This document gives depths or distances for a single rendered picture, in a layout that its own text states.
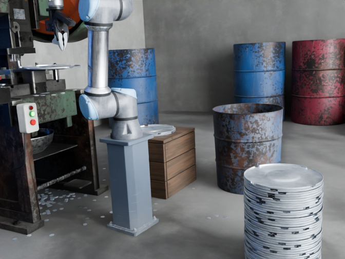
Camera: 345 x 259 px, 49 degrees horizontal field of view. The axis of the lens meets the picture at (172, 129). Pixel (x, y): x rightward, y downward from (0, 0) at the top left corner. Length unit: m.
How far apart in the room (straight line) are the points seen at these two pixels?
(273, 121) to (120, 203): 0.97
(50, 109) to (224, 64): 3.32
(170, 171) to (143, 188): 0.42
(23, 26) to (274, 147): 1.54
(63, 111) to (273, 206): 1.30
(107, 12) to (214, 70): 3.66
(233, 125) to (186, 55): 3.23
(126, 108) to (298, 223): 0.87
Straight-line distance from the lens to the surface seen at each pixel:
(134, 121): 1.77
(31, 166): 2.00
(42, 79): 2.19
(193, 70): 5.27
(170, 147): 2.20
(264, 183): 1.44
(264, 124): 2.17
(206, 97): 5.23
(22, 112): 1.89
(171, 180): 2.25
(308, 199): 1.44
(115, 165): 1.80
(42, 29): 2.61
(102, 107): 1.68
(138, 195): 1.82
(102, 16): 1.59
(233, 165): 2.24
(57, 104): 2.18
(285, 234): 1.46
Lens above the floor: 0.83
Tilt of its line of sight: 12 degrees down
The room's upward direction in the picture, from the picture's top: 3 degrees counter-clockwise
